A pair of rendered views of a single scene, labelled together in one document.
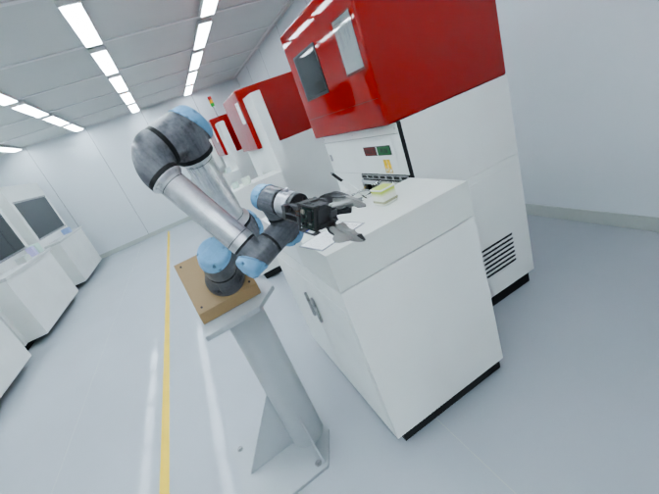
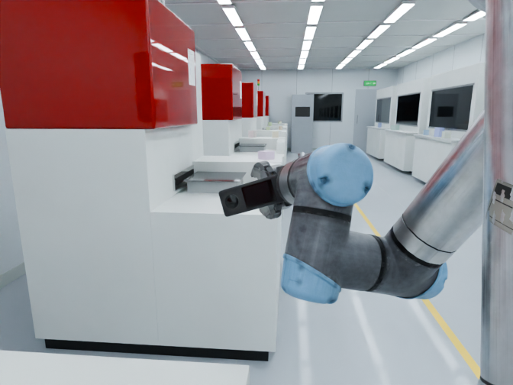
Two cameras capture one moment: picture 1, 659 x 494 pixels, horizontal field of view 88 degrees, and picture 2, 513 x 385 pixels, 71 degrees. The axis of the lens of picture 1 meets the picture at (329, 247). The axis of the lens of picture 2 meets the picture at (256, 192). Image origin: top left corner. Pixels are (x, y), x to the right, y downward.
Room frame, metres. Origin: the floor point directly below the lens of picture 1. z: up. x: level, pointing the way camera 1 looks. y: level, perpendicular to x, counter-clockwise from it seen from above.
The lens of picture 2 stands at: (1.40, 0.20, 1.29)
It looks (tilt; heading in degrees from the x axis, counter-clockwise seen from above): 12 degrees down; 203
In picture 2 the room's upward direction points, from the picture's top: straight up
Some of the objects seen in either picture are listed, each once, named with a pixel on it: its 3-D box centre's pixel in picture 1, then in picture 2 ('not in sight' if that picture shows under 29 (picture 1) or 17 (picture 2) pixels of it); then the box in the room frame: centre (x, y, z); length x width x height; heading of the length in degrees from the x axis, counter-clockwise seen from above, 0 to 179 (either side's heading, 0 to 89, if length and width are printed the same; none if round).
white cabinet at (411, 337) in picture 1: (373, 299); not in sight; (1.56, -0.12, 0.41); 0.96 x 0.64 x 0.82; 18
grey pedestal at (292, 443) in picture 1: (255, 387); not in sight; (1.23, 0.53, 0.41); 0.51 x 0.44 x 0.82; 111
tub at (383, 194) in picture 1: (383, 194); not in sight; (1.31, -0.28, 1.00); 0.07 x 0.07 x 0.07; 22
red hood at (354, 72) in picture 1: (383, 54); not in sight; (2.02, -0.65, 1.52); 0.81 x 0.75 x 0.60; 18
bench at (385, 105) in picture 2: not in sight; (392, 124); (-9.95, -0.37, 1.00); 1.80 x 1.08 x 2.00; 18
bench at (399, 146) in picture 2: not in sight; (418, 126); (-7.86, 0.32, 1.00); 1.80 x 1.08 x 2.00; 18
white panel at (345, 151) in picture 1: (364, 165); not in sight; (1.92, -0.35, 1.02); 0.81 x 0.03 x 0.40; 18
